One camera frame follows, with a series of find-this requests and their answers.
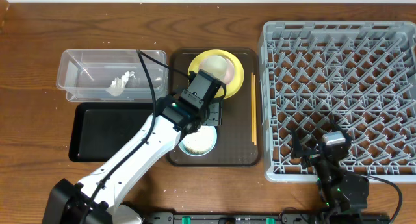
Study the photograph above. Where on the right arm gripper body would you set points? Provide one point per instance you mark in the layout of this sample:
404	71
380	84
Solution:
309	155

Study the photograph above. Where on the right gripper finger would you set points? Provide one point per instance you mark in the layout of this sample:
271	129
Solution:
296	147
336	128

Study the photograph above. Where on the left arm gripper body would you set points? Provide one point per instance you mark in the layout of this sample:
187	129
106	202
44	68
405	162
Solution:
213	116

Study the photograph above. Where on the white tissue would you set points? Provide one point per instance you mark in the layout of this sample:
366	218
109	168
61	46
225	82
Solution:
118	85

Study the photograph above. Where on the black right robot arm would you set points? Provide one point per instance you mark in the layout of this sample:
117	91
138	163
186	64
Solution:
344	193

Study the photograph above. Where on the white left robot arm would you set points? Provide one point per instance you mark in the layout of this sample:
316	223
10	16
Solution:
97	197

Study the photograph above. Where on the grey dishwasher rack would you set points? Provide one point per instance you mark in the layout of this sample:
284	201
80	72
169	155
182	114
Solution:
360	74

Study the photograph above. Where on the blue bowl with rice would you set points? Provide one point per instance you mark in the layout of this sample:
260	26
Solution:
200	142

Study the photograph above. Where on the wooden chopstick outer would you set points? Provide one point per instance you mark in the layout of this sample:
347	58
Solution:
254	109

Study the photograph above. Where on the brown serving tray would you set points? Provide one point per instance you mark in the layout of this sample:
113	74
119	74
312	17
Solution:
234	146

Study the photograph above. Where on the yellow plate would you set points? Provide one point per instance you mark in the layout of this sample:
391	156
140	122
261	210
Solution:
236	83

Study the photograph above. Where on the cream cup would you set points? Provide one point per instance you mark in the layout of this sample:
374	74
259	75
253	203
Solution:
217	65

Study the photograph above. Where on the pink bowl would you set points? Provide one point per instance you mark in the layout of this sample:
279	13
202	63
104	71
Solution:
228	77

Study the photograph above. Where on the black plastic tray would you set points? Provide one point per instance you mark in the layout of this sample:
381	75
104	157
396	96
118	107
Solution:
101	129

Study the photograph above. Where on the clear plastic bin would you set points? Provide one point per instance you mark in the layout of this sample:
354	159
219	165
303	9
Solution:
85	74

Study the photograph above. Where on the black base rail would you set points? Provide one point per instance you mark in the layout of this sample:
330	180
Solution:
285	217

